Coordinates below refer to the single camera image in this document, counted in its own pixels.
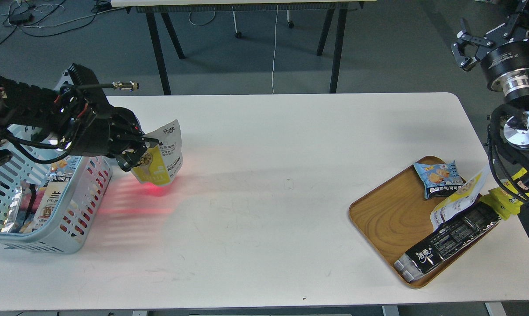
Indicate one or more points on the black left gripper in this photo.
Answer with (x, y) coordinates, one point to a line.
(86, 124)

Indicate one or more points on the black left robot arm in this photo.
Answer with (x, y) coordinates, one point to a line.
(26, 114)

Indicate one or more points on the yellow cartoon snack packet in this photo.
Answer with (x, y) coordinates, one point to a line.
(502, 202)

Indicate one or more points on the snacks inside basket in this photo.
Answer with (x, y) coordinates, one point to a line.
(32, 195)

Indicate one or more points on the light blue plastic basket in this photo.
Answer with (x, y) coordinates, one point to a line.
(51, 239)

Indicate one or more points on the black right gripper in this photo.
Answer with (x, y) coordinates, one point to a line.
(504, 56)

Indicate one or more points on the blue snack packet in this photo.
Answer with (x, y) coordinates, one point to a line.
(439, 180)

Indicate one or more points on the yellow white snack pouch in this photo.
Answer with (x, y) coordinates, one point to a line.
(460, 200)

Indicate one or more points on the black long snack package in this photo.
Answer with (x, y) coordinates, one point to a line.
(446, 241)

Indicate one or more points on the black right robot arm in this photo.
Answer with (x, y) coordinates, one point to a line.
(508, 133)

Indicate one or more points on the wooden tray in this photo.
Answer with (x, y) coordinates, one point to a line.
(395, 216)

